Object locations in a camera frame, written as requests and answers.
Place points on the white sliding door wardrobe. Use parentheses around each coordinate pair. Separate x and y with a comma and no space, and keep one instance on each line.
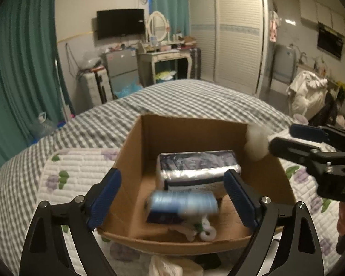
(230,34)

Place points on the narrow teal curtain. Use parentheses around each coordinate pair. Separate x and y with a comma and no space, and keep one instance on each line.
(168,0)

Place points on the hanging pink clothes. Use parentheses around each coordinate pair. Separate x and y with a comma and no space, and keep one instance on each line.
(273,27)

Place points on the white ribbed suitcase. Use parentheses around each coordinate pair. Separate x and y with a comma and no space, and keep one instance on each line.
(93,87)

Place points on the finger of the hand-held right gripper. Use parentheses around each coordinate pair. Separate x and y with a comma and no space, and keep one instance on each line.
(293,149)
(307,132)

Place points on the white dressing table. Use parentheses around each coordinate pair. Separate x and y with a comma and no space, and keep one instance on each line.
(161,59)

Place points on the oval white framed mirror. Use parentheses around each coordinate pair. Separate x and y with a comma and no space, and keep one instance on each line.
(156,26)

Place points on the grey mini fridge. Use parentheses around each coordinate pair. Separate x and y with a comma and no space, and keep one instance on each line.
(122,66)

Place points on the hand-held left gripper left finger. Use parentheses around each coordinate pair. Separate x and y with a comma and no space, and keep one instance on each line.
(107,198)

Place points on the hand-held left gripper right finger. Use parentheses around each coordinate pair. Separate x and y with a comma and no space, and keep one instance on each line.
(239,198)

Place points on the dark blue tissue pack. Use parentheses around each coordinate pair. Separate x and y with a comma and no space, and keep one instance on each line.
(195,164)

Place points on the white washing machine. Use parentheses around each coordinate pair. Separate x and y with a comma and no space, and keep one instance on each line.
(283,63)

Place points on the white green soft toy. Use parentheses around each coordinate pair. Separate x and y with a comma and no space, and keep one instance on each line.
(207,233)

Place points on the white floral quilted mat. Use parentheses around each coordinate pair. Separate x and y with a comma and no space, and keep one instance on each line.
(80,164)

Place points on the wide teal curtain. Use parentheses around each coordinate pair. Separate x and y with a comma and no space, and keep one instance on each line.
(20,77)

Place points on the black wall television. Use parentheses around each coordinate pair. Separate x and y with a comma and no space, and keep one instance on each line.
(120,23)

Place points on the blue plastic bag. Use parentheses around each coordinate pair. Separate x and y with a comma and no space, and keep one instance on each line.
(128,90)

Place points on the clear water jug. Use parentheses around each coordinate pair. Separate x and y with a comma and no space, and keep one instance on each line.
(41,128)

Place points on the black range hood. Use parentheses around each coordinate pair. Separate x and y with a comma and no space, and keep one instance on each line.
(330,41)

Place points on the brown cardboard box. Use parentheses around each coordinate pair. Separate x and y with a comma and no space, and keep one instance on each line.
(135,161)

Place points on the black chair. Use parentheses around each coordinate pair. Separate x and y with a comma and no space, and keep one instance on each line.
(326,110)

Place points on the blue soft packet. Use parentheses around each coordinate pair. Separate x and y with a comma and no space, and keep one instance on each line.
(181,204)

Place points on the white fluffy ball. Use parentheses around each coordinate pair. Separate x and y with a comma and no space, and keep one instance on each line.
(257,146)

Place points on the clear plastic bag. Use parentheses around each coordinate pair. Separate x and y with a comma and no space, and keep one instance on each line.
(91,60)

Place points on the beige cloth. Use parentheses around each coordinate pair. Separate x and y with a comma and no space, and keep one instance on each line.
(166,267)

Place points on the white wall cabinets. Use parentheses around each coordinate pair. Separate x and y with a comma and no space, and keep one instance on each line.
(322,13)

